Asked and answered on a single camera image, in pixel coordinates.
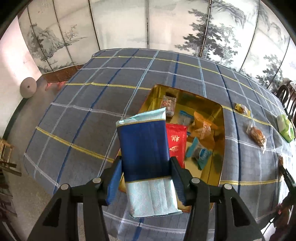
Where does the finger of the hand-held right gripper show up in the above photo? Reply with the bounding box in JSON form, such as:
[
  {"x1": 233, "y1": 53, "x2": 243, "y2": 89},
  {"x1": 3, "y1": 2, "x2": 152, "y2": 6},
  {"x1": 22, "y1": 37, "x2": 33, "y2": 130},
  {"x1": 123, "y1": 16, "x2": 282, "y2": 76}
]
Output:
[{"x1": 280, "y1": 166, "x2": 296, "y2": 189}]

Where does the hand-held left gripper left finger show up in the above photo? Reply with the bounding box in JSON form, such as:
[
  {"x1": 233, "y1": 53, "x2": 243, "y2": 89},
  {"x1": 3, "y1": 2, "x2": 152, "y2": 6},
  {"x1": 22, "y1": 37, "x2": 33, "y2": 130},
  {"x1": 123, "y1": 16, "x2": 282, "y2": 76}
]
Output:
[{"x1": 28, "y1": 156, "x2": 122, "y2": 241}]

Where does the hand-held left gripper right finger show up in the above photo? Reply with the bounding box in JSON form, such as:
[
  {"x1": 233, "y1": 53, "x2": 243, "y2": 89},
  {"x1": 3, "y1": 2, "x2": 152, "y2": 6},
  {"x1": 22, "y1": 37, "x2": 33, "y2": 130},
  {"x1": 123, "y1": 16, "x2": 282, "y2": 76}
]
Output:
[{"x1": 171, "y1": 158, "x2": 264, "y2": 241}]

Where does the clear bag of fried snacks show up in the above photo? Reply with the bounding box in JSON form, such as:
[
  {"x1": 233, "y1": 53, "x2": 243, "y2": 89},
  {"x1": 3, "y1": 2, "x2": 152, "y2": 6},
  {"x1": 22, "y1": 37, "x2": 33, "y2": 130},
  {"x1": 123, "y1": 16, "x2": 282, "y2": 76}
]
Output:
[
  {"x1": 246, "y1": 123, "x2": 268, "y2": 154},
  {"x1": 277, "y1": 155, "x2": 285, "y2": 179}
]

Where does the teal and white snack packet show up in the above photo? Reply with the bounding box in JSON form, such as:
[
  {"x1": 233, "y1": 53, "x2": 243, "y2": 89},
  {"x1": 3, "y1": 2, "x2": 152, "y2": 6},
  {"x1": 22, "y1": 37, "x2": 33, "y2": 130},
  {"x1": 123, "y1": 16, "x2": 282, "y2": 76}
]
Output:
[{"x1": 184, "y1": 137, "x2": 213, "y2": 171}]

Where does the red and gold tin box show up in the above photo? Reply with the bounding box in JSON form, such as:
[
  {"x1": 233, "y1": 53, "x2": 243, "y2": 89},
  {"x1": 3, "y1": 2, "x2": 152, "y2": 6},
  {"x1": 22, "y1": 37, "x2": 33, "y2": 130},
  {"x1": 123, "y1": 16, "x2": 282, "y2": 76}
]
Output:
[{"x1": 114, "y1": 84, "x2": 226, "y2": 213}]

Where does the red snack packet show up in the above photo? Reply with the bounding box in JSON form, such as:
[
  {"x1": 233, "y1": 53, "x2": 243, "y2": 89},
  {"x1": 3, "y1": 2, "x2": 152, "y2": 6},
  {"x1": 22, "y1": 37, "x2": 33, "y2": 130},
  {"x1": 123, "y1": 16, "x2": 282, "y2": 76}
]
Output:
[{"x1": 166, "y1": 123, "x2": 188, "y2": 169}]

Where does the dark blue and pale packet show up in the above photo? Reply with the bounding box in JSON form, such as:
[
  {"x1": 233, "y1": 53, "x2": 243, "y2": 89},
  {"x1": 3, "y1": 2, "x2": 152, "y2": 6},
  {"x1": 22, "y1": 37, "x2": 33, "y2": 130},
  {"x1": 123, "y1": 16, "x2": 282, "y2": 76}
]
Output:
[{"x1": 116, "y1": 107, "x2": 183, "y2": 219}]

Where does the orange snack packet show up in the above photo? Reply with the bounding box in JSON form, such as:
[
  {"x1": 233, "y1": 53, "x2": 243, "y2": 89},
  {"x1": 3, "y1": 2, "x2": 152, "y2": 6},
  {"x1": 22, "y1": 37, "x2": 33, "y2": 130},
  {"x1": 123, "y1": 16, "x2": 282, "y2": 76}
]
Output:
[{"x1": 192, "y1": 111, "x2": 218, "y2": 149}]

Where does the green tissue pack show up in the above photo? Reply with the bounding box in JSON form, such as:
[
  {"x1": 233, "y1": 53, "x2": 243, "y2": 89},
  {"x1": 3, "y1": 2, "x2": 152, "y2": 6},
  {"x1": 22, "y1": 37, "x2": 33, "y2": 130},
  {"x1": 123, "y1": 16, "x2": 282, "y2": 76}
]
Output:
[{"x1": 276, "y1": 114, "x2": 296, "y2": 143}]

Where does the blue-ended clear snack wrapper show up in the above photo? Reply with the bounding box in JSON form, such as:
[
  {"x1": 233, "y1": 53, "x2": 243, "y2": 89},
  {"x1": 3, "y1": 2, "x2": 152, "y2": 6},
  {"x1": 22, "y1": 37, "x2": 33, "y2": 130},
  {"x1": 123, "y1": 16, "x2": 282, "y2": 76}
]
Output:
[{"x1": 179, "y1": 110, "x2": 196, "y2": 127}]

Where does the small brown snack packet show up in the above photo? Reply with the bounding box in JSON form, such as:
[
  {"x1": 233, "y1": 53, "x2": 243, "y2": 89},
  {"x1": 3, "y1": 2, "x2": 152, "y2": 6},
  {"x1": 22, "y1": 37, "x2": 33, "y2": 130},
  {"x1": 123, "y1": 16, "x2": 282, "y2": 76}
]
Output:
[{"x1": 162, "y1": 95, "x2": 177, "y2": 118}]

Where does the plaid tablecloth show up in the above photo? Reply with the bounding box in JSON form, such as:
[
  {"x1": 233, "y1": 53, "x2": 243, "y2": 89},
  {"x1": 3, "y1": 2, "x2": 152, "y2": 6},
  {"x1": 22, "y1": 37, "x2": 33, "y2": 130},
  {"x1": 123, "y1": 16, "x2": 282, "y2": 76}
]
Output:
[{"x1": 23, "y1": 48, "x2": 296, "y2": 241}]

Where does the small yellow snack packet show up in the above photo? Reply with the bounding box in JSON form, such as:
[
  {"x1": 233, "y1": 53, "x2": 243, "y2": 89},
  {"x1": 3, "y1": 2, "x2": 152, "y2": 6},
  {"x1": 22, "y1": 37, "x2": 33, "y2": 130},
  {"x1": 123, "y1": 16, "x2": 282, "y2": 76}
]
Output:
[{"x1": 234, "y1": 103, "x2": 251, "y2": 116}]

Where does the dark wooden chair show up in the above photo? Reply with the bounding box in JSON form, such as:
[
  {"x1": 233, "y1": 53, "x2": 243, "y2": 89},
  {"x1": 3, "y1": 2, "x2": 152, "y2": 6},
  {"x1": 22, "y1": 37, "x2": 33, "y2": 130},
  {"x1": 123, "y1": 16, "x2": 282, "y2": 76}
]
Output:
[{"x1": 277, "y1": 80, "x2": 296, "y2": 116}]

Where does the bamboo stool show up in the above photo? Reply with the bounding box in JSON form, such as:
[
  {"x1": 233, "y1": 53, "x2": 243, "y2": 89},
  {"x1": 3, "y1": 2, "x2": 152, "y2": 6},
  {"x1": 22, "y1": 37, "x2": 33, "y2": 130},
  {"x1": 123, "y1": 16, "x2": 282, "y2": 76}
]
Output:
[{"x1": 0, "y1": 137, "x2": 22, "y2": 177}]

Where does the round grey disc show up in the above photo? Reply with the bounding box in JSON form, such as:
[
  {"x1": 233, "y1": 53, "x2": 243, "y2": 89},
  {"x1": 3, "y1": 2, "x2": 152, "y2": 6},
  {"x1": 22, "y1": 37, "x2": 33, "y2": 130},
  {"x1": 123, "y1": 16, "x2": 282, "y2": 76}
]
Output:
[{"x1": 20, "y1": 77, "x2": 37, "y2": 98}]

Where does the painted folding screen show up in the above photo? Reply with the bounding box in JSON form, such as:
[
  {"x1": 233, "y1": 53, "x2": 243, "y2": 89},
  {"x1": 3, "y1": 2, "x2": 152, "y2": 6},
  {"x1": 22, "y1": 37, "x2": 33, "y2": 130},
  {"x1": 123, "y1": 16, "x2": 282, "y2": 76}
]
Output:
[{"x1": 18, "y1": 0, "x2": 296, "y2": 91}]

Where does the thin black cable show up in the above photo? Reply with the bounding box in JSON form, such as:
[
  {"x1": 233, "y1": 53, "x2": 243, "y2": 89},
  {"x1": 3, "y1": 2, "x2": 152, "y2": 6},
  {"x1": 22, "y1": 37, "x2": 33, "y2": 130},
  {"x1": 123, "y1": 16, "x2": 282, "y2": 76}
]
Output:
[{"x1": 261, "y1": 217, "x2": 278, "y2": 235}]

